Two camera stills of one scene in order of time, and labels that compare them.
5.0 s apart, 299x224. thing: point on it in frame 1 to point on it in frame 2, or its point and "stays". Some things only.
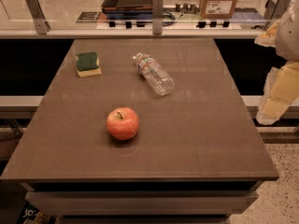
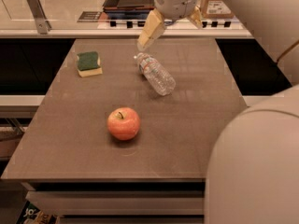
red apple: x=122 y=123 stays
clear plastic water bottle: x=160 y=78 stays
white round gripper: x=289 y=39 to x=177 y=4
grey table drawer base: x=144 y=202 stays
